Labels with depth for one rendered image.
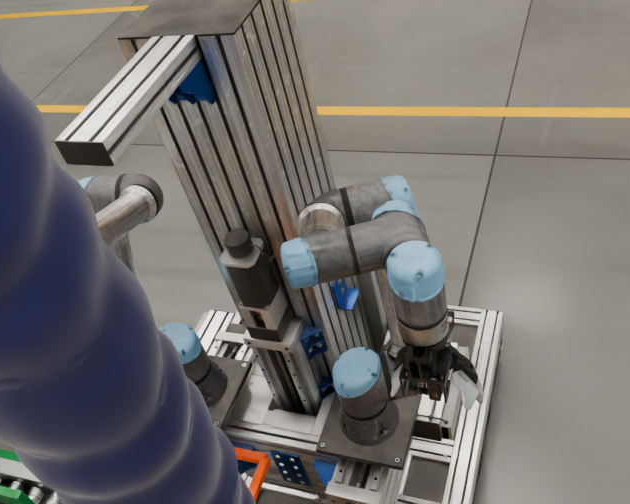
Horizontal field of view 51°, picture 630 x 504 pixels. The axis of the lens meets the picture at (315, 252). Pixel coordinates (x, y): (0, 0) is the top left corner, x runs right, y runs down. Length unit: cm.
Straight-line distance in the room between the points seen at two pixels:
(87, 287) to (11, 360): 10
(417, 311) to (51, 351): 48
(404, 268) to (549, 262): 262
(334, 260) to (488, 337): 196
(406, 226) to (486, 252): 257
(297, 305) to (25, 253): 110
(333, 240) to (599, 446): 208
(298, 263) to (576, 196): 298
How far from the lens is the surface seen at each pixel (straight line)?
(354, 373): 155
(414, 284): 89
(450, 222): 372
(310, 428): 188
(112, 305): 76
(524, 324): 323
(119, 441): 84
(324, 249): 98
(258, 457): 158
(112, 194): 170
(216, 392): 187
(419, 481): 258
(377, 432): 169
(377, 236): 98
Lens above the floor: 252
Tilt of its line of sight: 43 degrees down
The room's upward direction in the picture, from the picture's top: 16 degrees counter-clockwise
